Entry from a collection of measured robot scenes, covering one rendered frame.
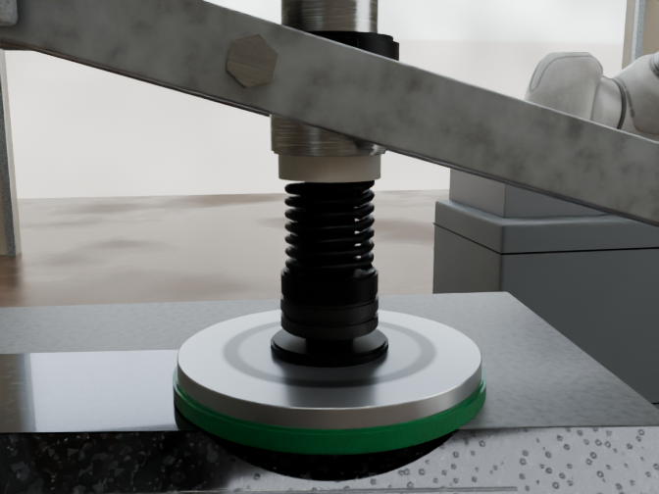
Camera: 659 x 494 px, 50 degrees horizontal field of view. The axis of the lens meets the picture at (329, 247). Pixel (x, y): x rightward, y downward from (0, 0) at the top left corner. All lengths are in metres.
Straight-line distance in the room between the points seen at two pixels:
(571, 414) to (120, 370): 0.32
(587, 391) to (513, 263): 0.91
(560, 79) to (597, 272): 0.41
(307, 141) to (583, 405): 0.25
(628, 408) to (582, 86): 1.15
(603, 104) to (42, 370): 1.31
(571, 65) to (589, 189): 1.13
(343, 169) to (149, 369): 0.22
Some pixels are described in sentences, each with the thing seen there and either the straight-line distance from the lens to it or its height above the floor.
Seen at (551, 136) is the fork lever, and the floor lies 1.00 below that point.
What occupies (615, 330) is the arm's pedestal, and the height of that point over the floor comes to 0.57.
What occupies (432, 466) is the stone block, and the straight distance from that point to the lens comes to 0.45.
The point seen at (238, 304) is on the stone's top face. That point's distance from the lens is 0.73.
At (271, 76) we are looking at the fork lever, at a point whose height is 1.03.
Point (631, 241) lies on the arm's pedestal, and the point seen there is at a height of 0.76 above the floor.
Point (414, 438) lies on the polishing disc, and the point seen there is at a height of 0.83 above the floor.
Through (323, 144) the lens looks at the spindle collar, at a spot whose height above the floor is 0.99.
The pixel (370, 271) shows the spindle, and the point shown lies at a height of 0.90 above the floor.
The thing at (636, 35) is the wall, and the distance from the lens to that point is 6.41.
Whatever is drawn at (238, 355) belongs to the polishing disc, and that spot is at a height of 0.85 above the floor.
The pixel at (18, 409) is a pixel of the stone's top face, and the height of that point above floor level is 0.82.
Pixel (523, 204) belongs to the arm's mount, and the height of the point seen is 0.83.
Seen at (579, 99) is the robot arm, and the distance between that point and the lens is 1.59.
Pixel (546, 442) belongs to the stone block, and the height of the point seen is 0.81.
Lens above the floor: 1.01
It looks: 11 degrees down
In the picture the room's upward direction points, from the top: straight up
